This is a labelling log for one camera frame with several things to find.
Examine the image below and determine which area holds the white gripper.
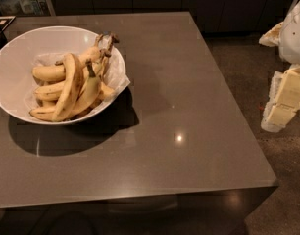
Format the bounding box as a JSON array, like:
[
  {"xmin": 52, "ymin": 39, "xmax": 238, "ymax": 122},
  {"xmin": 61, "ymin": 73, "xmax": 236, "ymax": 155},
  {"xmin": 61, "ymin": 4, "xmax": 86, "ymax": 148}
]
[{"xmin": 259, "ymin": 0, "xmax": 300, "ymax": 132}]

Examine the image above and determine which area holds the curved yellow banana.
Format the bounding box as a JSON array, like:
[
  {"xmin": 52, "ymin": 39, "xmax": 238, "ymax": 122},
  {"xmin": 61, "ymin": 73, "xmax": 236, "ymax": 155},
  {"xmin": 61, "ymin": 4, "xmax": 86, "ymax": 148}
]
[{"xmin": 52, "ymin": 53, "xmax": 83, "ymax": 122}]

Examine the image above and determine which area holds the right side yellow banana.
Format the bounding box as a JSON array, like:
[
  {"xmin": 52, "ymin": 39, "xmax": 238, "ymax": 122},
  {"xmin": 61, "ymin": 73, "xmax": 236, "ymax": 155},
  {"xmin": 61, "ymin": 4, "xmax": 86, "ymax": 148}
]
[{"xmin": 98, "ymin": 82, "xmax": 115, "ymax": 101}]

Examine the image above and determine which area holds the middle yellow banana dark stem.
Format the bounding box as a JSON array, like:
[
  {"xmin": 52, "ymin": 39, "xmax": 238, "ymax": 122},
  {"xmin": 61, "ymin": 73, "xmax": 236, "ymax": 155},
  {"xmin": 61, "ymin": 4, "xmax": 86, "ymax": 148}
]
[{"xmin": 69, "ymin": 60, "xmax": 101, "ymax": 118}]

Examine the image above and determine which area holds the upper left yellow banana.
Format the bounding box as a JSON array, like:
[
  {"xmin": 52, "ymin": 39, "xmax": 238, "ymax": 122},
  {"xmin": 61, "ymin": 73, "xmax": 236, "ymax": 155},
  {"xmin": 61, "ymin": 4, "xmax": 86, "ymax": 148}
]
[{"xmin": 32, "ymin": 34, "xmax": 103, "ymax": 82}]

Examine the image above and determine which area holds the left lower yellow banana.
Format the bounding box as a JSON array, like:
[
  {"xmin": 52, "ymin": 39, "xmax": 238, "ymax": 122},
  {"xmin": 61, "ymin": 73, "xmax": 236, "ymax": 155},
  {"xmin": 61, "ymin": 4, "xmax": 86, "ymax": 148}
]
[{"xmin": 34, "ymin": 81, "xmax": 64, "ymax": 101}]

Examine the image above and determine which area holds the bottom yellow banana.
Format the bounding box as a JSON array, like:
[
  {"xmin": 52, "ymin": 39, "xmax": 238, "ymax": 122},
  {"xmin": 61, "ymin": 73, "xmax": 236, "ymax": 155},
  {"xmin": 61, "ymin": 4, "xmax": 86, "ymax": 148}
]
[{"xmin": 29, "ymin": 106, "xmax": 55, "ymax": 121}]

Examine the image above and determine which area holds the white bowl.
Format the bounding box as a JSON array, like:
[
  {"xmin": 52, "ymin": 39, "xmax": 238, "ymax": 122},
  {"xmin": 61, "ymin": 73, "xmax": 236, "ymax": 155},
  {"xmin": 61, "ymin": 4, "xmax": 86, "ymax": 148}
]
[{"xmin": 0, "ymin": 26, "xmax": 118, "ymax": 125}]

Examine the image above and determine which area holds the dark tray object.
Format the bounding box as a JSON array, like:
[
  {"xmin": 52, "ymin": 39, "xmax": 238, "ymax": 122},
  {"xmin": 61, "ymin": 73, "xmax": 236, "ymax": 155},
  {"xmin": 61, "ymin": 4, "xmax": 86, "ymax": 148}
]
[{"xmin": 0, "ymin": 16, "xmax": 15, "ymax": 49}]

